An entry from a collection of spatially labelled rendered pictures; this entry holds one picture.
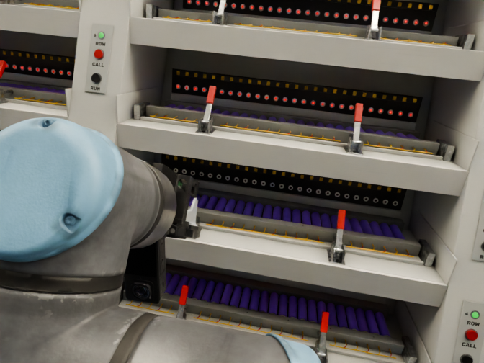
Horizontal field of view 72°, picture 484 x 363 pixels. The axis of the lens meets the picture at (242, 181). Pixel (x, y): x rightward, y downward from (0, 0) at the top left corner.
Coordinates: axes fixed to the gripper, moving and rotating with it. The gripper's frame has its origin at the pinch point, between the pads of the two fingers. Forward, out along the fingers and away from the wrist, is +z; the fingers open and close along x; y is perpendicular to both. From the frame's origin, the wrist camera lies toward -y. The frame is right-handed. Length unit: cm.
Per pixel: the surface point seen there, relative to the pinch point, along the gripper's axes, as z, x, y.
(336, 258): 6.4, -26.7, -0.6
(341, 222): 6.0, -26.6, 5.9
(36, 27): -1.5, 34.6, 32.6
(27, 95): 6.7, 39.9, 21.9
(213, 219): 10.3, -3.1, 2.9
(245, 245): 6.1, -10.4, -1.0
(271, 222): 10.2, -14.3, 4.1
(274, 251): 5.9, -15.8, -1.1
